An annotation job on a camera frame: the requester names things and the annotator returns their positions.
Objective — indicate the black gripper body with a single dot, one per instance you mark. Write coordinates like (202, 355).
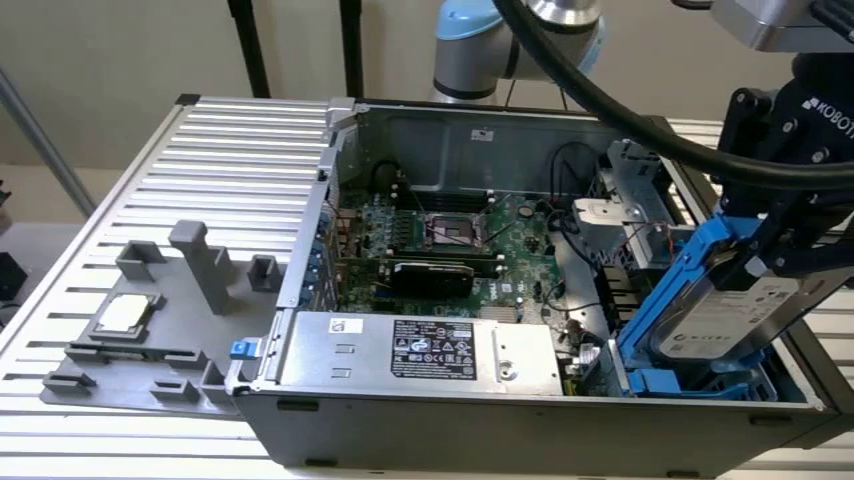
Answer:
(820, 120)

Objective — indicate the disk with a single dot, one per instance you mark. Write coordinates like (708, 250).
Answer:
(720, 320)

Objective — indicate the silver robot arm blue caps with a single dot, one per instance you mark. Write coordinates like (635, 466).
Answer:
(467, 65)

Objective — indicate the silver metal disk bay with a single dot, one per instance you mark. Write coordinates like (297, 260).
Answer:
(600, 220)

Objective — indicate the blue disk carrier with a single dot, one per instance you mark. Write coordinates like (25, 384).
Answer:
(656, 385)

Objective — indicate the green motherboard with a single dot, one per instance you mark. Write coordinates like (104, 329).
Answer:
(527, 260)

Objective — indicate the CPU socket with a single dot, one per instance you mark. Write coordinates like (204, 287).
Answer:
(453, 230)

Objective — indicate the black graphics card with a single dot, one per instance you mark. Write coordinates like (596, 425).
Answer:
(427, 280)

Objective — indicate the black stand pole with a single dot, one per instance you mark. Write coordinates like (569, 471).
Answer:
(248, 50)
(351, 50)

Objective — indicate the dark grey PC case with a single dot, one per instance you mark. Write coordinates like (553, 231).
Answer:
(467, 430)

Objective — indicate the silver power supply unit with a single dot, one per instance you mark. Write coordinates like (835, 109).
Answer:
(367, 360)

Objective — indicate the blue case latch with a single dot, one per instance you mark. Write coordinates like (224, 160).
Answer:
(241, 349)

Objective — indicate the grey parts rack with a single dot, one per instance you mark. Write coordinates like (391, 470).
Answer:
(186, 325)

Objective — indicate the CPU chip silver lid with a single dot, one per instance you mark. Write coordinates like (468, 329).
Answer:
(126, 314)

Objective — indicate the grey metal pole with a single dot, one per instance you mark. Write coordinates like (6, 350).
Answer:
(48, 145)

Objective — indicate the black box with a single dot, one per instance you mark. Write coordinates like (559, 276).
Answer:
(12, 277)

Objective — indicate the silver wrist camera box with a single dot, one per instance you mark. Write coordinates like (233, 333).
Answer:
(767, 25)

